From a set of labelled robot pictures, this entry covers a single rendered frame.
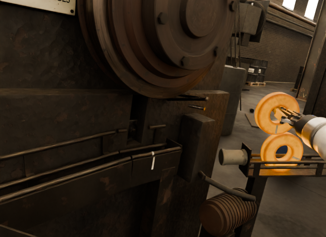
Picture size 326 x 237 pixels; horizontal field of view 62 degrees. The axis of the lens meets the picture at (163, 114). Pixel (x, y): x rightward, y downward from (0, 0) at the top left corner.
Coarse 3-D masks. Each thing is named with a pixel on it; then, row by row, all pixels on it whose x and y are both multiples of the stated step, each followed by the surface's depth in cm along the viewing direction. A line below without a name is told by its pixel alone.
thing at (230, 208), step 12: (204, 204) 97; (216, 204) 93; (228, 204) 94; (240, 204) 97; (252, 204) 101; (204, 216) 95; (216, 216) 91; (228, 216) 91; (240, 216) 95; (252, 216) 102; (204, 228) 100; (216, 228) 92; (228, 228) 91
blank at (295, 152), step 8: (272, 136) 98; (280, 136) 97; (288, 136) 97; (264, 144) 99; (272, 144) 97; (280, 144) 98; (288, 144) 98; (296, 144) 99; (264, 152) 98; (272, 152) 98; (288, 152) 102; (296, 152) 99; (264, 160) 99; (272, 160) 99; (280, 160) 101; (288, 160) 100; (296, 160) 100
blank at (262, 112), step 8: (264, 96) 95; (272, 96) 92; (280, 96) 92; (288, 96) 93; (264, 104) 93; (272, 104) 93; (280, 104) 93; (288, 104) 94; (296, 104) 94; (256, 112) 95; (264, 112) 94; (256, 120) 96; (264, 120) 95; (264, 128) 96; (272, 128) 96; (280, 128) 96; (288, 128) 97
